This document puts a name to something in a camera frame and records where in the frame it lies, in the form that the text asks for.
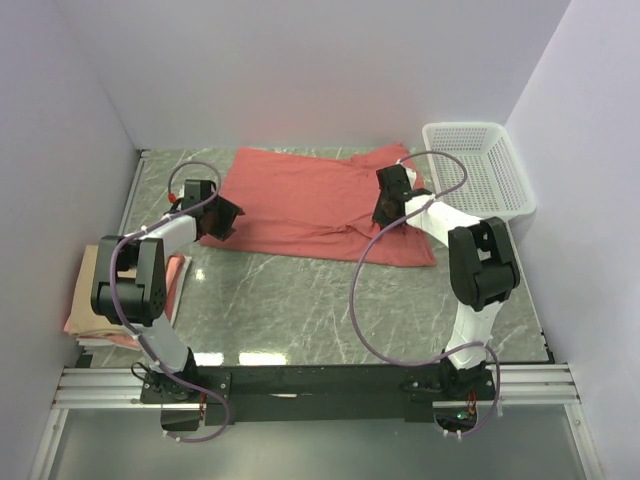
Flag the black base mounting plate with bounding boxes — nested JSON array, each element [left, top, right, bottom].
[[140, 364, 497, 431]]

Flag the folded pink t shirt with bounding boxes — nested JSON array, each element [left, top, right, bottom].
[[63, 253, 185, 351]]

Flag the folded white t shirt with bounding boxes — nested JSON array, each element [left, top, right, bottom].
[[77, 255, 194, 351]]

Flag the red t shirt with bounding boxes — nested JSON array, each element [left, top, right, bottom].
[[200, 144, 437, 267]]

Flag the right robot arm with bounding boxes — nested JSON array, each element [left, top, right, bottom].
[[373, 164, 521, 399]]

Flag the aluminium rail frame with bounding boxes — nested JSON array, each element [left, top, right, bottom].
[[29, 363, 605, 479]]

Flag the white plastic basket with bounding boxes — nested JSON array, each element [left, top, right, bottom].
[[422, 122, 536, 221]]

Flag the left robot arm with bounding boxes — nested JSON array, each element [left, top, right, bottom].
[[90, 180, 245, 402]]

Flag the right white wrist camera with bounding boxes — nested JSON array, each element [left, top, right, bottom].
[[396, 160, 417, 190]]

